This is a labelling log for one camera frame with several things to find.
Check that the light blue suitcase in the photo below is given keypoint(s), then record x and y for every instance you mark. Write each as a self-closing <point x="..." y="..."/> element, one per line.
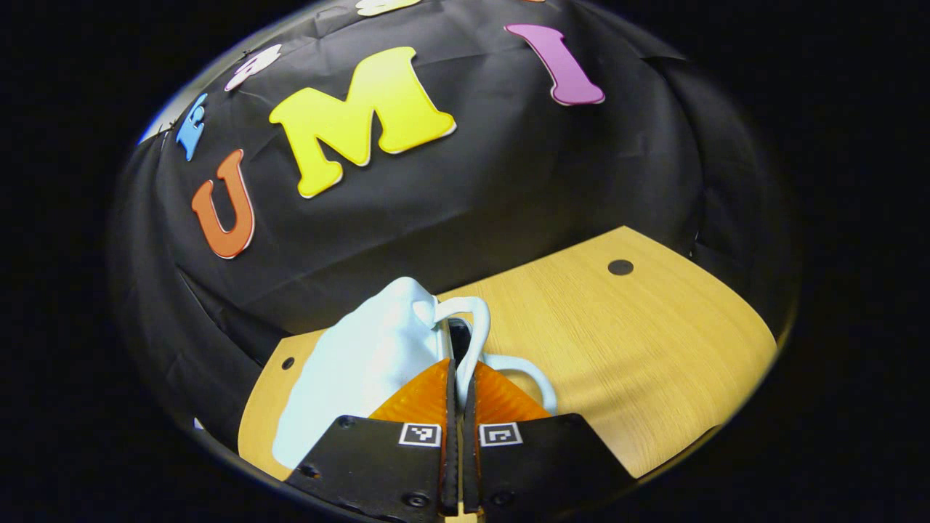
<point x="363" y="356"/>

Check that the black table grommet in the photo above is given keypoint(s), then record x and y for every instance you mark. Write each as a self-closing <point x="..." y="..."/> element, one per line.
<point x="620" y="266"/>

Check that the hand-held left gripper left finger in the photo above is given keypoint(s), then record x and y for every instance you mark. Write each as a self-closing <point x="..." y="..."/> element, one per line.
<point x="378" y="465"/>

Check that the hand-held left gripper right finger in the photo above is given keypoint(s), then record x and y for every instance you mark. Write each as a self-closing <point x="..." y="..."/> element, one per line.
<point x="552" y="457"/>

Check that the black backdrop cloth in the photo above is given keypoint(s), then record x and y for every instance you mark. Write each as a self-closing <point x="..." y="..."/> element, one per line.
<point x="508" y="167"/>

